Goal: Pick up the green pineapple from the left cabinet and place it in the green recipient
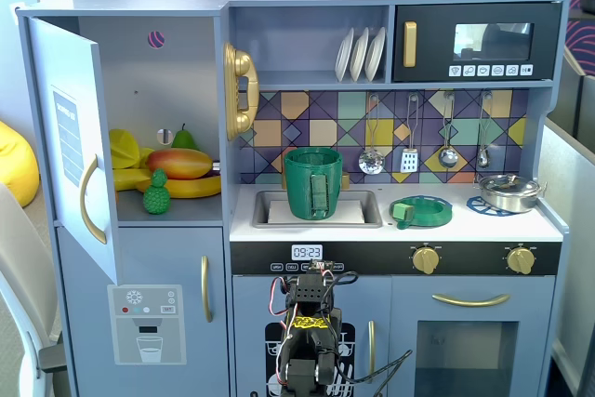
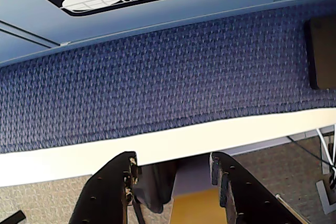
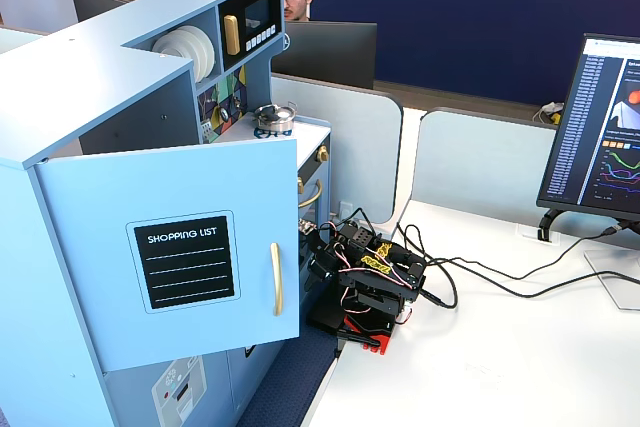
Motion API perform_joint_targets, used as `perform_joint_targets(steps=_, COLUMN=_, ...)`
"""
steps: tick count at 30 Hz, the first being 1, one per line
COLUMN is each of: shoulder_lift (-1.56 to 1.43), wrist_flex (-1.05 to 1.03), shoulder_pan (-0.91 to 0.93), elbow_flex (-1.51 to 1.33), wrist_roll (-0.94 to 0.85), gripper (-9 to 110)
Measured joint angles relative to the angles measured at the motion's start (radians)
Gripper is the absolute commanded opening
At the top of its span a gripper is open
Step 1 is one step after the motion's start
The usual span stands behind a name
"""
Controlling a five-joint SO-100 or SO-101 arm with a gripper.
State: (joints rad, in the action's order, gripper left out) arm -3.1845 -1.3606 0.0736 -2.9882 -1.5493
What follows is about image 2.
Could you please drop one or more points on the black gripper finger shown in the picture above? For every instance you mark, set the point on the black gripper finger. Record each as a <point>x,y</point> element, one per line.
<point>105,192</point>
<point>249,195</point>

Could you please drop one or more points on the silver metal rod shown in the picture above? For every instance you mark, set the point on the silver metal rod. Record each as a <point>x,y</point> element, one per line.
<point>287,205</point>

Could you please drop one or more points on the dark grey fabric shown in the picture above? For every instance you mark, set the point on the dark grey fabric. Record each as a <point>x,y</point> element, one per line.
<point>155,187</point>

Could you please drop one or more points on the yellow board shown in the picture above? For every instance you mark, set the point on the yellow board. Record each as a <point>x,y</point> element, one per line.
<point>194,208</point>

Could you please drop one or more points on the black strip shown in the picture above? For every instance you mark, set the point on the black strip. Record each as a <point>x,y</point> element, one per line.
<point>11,218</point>

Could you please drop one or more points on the blue woven mat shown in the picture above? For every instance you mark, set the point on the blue woven mat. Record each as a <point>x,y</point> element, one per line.
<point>157,77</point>

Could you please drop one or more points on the flat black box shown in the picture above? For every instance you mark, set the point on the flat black box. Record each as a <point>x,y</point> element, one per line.
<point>323,53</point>

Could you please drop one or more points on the grey metal bracket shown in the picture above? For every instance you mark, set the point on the grey metal bracket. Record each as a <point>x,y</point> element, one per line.
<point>324,197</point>

